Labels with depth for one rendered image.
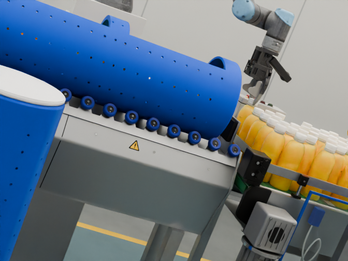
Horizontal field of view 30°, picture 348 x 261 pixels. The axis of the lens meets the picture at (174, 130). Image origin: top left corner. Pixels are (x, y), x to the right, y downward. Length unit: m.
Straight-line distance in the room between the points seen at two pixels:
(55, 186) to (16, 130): 0.65
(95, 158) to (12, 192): 0.54
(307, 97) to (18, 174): 3.99
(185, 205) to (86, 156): 0.39
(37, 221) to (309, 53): 3.20
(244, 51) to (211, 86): 3.04
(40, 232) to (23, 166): 1.10
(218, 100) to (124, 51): 0.34
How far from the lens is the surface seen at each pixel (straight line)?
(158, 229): 2.41
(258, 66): 2.41
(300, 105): 5.35
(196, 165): 2.16
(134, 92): 2.03
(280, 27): 2.41
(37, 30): 1.96
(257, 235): 2.07
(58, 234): 2.66
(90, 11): 2.43
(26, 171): 1.60
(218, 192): 2.21
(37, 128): 1.55
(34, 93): 1.58
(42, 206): 2.62
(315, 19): 5.27
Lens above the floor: 1.38
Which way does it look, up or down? 11 degrees down
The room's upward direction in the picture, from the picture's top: 22 degrees clockwise
